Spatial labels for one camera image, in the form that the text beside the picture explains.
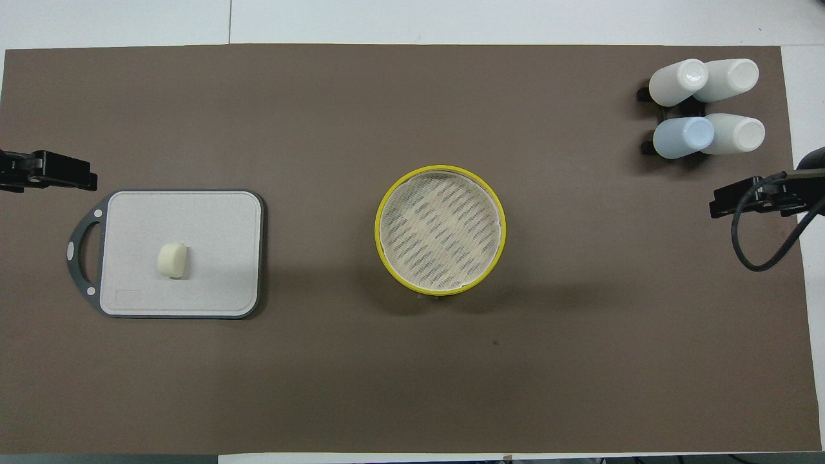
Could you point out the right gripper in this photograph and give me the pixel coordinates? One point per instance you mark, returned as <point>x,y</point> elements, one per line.
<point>815,158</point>

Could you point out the white perforated steamer liner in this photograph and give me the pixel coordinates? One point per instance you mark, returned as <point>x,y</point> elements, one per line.
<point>439,229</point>

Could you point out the yellow round steamer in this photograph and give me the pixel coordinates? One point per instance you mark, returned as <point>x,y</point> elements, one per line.
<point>381,245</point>

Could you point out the pale cream bun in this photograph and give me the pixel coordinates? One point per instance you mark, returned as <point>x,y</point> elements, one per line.
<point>173,260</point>

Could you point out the white plastic bottle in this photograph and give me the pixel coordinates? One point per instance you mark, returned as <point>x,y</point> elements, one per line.
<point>731,77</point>
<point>738,133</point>
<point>673,84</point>

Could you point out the pale blue plastic bottle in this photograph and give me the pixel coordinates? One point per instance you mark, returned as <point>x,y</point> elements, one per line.
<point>680,137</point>

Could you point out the black bottle rack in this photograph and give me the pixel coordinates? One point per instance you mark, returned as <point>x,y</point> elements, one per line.
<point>644,94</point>

